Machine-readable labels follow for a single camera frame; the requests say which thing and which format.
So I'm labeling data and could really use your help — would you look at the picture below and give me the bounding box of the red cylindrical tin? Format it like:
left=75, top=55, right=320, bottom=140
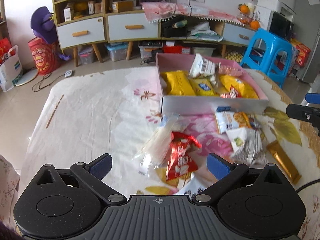
left=28, top=37, right=61, bottom=76

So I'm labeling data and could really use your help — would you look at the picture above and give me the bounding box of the orange lotus biscuit packet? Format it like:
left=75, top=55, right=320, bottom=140
left=215, top=110, right=262, bottom=134

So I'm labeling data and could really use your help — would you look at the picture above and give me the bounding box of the yellow pastry packet with logo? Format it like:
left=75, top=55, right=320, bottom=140
left=220, top=75, right=259, bottom=99

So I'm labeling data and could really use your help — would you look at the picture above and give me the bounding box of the red storage box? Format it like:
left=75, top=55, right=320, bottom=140
left=162, top=45, right=190, bottom=55

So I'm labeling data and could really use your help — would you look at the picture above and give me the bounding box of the white grey printed snack packet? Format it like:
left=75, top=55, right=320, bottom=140
left=189, top=54, right=221, bottom=80

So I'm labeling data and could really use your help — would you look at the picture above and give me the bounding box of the pink snack packet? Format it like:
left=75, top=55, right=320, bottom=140
left=219, top=65, right=244, bottom=77

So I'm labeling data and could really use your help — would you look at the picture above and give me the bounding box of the low wooden tv cabinet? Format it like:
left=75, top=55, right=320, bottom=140
left=106, top=10, right=255, bottom=59

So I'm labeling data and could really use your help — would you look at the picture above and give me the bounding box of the white black-text snack packet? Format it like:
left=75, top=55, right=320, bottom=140
left=226, top=127, right=267, bottom=165

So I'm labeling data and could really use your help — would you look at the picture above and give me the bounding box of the blue plastic stool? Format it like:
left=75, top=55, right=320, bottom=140
left=240, top=28, right=294, bottom=88

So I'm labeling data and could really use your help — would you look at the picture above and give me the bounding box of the black microwave oven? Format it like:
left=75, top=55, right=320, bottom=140
left=268, top=11, right=294, bottom=41

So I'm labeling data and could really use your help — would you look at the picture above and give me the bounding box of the purple plush toy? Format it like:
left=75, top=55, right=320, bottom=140
left=30, top=7, right=72, bottom=61

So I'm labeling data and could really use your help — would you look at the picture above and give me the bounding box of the yellow blue-label snack packet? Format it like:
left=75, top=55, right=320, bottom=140
left=189, top=78, right=219, bottom=96

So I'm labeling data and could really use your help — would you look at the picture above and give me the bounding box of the floral tablecloth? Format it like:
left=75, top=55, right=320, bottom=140
left=1, top=67, right=319, bottom=239

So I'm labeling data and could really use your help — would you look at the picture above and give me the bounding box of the gold bar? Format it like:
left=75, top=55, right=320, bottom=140
left=266, top=140, right=302, bottom=185

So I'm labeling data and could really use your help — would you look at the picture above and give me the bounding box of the plain yellow pastry packet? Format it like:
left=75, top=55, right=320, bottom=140
left=161, top=70, right=196, bottom=96

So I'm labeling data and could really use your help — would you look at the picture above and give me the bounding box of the white paper shopping bag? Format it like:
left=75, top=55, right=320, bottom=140
left=0, top=38, right=23, bottom=92

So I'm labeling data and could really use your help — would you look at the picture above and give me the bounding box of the pink cardboard box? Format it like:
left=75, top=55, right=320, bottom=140
left=156, top=53, right=269, bottom=115

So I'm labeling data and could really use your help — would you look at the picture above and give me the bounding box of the red chip packet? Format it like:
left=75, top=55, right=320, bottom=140
left=166, top=131, right=202, bottom=181

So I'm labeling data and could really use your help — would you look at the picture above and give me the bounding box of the wooden shelf cabinet with drawer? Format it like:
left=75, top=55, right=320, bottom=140
left=53, top=0, right=107, bottom=66

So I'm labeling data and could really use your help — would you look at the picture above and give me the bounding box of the clear rice cracker packet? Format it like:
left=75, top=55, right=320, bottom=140
left=132, top=113, right=180, bottom=176

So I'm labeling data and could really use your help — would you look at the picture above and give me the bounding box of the pink floral cloth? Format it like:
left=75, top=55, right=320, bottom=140
left=142, top=2, right=245, bottom=27

